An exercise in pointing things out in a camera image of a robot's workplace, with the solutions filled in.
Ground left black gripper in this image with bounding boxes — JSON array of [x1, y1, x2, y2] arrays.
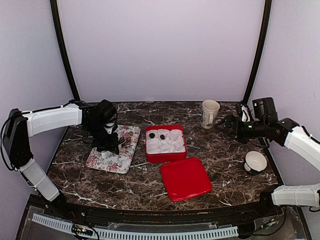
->
[[84, 121, 120, 155]]

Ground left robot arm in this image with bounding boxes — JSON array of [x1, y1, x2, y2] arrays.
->
[[0, 99, 120, 218]]

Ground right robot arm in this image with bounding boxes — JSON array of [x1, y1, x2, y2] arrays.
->
[[214, 97, 320, 217]]

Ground cream ceramic mug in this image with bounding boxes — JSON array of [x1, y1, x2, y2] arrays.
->
[[200, 99, 220, 129]]

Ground floral rectangular tray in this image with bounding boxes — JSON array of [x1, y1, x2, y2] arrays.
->
[[85, 125, 141, 174]]

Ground white and dark bowl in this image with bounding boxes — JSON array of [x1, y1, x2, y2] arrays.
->
[[244, 151, 268, 176]]

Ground red box with paper cups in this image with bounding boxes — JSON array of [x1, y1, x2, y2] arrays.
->
[[145, 124, 188, 163]]

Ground red box lid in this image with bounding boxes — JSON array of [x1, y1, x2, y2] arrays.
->
[[160, 157, 212, 202]]

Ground small circuit board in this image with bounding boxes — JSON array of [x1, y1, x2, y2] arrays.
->
[[71, 224, 94, 237]]

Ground white slotted cable duct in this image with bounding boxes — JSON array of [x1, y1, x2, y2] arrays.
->
[[31, 213, 239, 240]]

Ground black front table rail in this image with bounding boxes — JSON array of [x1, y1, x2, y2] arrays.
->
[[58, 202, 268, 225]]

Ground right black frame post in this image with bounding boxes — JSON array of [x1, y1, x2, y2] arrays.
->
[[242, 0, 273, 102]]

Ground black frame post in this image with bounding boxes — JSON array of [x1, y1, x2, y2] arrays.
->
[[242, 0, 273, 102], [49, 0, 81, 100]]

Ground left black frame post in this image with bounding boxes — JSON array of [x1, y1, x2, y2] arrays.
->
[[49, 0, 81, 100]]

